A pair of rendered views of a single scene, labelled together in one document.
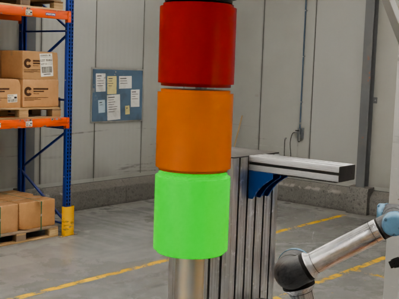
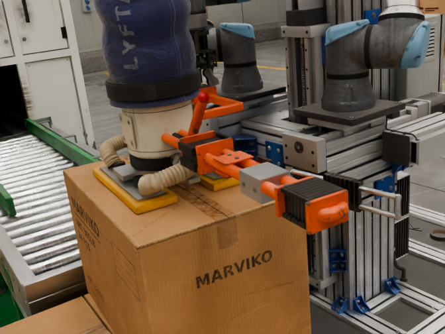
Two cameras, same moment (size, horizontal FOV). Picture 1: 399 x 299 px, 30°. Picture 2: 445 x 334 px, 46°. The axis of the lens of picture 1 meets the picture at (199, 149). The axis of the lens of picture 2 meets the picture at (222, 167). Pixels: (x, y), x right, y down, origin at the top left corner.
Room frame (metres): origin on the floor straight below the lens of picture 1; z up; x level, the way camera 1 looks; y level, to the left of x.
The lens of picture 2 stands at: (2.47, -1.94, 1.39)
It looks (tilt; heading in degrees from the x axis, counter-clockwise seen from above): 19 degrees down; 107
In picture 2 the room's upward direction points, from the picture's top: 6 degrees counter-clockwise
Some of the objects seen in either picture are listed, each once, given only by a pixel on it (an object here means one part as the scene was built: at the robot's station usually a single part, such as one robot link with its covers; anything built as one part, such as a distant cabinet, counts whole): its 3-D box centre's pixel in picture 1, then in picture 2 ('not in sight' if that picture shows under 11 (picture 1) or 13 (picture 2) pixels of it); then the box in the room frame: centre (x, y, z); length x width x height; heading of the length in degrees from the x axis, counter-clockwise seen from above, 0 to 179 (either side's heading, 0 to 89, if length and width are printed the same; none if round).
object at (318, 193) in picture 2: not in sight; (310, 203); (2.38, -1.21, 1.07); 0.08 x 0.07 x 0.05; 134
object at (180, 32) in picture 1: (197, 45); not in sight; (0.49, 0.00, 2.30); 0.05 x 0.05 x 0.05
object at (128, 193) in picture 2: not in sight; (130, 178); (1.90, -0.84, 0.97); 0.34 x 0.10 x 0.05; 134
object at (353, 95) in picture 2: not in sight; (347, 88); (2.41, -0.44, 1.09); 0.15 x 0.15 x 0.10
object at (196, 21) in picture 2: not in sight; (195, 22); (1.97, -0.39, 1.30); 0.08 x 0.08 x 0.05
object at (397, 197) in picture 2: not in sight; (319, 182); (2.39, -1.13, 1.07); 0.31 x 0.03 x 0.05; 146
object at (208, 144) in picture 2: not in sight; (206, 151); (2.15, -0.96, 1.07); 0.10 x 0.08 x 0.06; 44
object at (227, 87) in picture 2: not in sight; (241, 75); (2.03, -0.12, 1.09); 0.15 x 0.15 x 0.10
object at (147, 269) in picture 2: not in sight; (178, 249); (1.98, -0.78, 0.74); 0.60 x 0.40 x 0.40; 134
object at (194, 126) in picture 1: (194, 129); not in sight; (0.49, 0.00, 2.24); 0.05 x 0.05 x 0.05
